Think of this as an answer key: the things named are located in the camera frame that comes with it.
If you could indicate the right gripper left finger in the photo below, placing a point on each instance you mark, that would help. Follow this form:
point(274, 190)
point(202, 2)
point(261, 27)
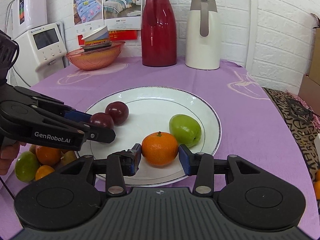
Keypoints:
point(121, 164)

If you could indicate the white purifier top unit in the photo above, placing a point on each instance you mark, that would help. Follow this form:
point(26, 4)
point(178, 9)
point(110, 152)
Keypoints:
point(28, 14)

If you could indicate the large orange mandarin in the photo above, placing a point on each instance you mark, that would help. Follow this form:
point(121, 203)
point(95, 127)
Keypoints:
point(47, 155)

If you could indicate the small yellow orange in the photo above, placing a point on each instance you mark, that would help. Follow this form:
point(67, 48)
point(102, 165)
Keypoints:
point(43, 171)

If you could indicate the stacked patterned bowls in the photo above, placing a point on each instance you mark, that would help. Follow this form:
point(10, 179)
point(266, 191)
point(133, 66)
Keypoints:
point(96, 44)

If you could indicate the tall cardboard box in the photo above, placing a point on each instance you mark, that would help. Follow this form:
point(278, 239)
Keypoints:
point(315, 68)

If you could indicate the purple tablecloth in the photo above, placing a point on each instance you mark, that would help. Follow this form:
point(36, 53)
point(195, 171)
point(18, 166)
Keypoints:
point(252, 127)

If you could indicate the dark red plum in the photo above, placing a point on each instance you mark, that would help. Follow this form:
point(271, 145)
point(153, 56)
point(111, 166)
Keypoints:
point(118, 111)
point(102, 120)

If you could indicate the white thermos jug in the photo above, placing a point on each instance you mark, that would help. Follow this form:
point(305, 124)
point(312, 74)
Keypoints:
point(203, 36)

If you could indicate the person's left hand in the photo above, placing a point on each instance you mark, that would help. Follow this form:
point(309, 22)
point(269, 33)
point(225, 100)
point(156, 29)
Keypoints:
point(8, 154)

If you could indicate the red yellow peach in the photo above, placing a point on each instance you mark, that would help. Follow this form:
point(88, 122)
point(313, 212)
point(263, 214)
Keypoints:
point(67, 158)

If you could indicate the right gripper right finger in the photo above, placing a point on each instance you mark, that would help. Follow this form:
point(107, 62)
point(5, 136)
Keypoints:
point(200, 165)

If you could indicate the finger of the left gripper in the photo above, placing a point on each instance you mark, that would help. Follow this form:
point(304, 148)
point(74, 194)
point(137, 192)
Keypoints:
point(100, 134)
point(77, 116)

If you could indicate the white water dispenser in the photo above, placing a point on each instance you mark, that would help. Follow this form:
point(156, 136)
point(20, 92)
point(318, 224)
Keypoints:
point(42, 51)

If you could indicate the flat cardboard box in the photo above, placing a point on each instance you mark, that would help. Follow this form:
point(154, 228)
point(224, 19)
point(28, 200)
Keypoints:
point(310, 91)

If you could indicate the green oval fruit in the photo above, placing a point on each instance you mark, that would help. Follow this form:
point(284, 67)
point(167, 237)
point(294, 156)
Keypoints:
point(185, 129)

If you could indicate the leopard print cloth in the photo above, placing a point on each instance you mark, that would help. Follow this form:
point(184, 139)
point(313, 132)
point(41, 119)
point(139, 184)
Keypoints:
point(302, 127)

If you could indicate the bedding calendar poster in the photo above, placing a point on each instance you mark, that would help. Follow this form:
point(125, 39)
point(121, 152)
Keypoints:
point(122, 18)

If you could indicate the red thermos jug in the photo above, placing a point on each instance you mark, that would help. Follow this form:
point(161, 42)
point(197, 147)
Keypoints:
point(158, 34)

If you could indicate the round green fruit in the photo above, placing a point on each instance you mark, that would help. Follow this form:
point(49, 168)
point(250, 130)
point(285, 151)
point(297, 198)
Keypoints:
point(26, 166)

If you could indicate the orange glass bowl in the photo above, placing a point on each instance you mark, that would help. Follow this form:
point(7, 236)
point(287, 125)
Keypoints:
point(95, 58)

